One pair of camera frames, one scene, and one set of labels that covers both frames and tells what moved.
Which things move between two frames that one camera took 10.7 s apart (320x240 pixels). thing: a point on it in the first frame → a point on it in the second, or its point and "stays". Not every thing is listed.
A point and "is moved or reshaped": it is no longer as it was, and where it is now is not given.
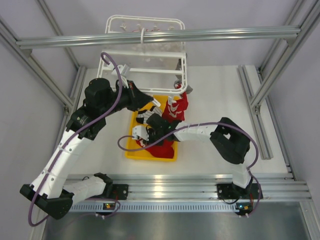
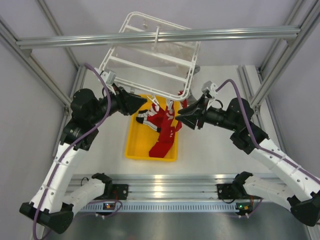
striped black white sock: [143, 116] stays
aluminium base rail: [174, 193] stays
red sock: [163, 149] is moved or reshaped
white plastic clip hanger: [156, 70] is moved or reshaped
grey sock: [179, 67] → [195, 70]
